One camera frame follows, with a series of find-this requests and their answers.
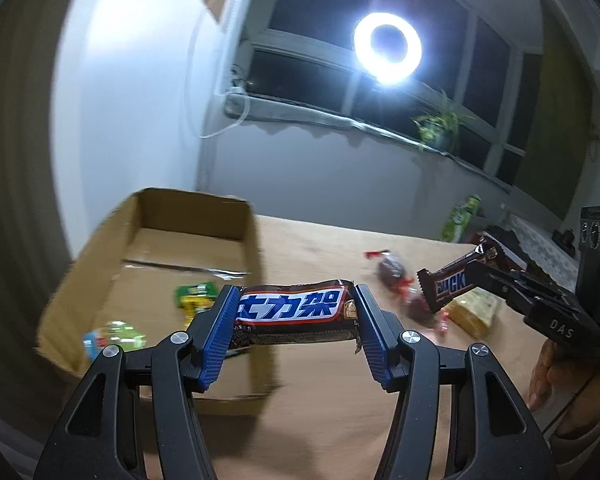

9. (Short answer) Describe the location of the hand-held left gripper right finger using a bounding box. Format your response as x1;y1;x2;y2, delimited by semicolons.
352;284;553;480

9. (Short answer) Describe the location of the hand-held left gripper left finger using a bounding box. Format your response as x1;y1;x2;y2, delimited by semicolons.
32;285;243;480

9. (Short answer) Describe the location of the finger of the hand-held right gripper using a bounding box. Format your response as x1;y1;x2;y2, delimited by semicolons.
512;260;581;306
461;258;543;313

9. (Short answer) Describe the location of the small brown chocolate bar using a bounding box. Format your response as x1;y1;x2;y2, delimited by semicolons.
416;241;503;315

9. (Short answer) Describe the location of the clear cracker pack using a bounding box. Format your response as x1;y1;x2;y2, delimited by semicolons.
445;287;501;338

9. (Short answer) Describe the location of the green candy packet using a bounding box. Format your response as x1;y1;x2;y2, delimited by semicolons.
175;282;218;318

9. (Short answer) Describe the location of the brown candy red twist wrapper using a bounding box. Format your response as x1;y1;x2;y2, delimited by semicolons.
364;248;413;286
399;280;451;338

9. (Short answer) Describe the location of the large brown chocolate bar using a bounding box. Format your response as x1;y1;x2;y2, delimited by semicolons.
232;279;362;347

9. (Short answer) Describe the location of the cardboard box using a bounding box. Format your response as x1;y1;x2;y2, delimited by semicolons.
36;187;281;418

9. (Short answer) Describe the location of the blue green jelly packet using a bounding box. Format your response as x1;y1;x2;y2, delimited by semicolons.
83;321;147;361

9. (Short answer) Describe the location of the person's right forearm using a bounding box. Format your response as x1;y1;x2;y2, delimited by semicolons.
545;385;600;456

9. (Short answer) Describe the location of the person's right hand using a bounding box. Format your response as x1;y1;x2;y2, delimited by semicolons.
526;339;600;409

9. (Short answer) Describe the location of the dark red box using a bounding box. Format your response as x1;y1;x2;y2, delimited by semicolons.
482;227;531;273

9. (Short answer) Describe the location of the white lace cloth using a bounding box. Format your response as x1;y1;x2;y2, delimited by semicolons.
502;212;581;281

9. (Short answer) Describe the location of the black bag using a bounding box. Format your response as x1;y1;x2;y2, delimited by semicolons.
485;225;526;246

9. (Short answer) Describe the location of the dark figurine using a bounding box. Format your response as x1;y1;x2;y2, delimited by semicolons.
552;227;578;251

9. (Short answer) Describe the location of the green snack bag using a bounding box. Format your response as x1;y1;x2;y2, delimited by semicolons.
440;195;483;243

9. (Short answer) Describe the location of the dark green curtain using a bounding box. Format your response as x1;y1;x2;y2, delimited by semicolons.
517;0;600;221

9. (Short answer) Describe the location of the potted spider plant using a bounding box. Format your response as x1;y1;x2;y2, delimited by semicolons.
411;89;476;153

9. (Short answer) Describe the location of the grey windowsill cloth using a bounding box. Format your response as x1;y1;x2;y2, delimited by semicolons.
223;94;513;193

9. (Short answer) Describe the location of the white framed window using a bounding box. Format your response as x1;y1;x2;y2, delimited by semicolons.
230;0;546;196

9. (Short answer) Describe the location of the white cable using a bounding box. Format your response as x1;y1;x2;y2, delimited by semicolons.
172;0;251;140

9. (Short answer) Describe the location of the ring light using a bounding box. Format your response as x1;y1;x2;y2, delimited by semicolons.
354;11;423;86

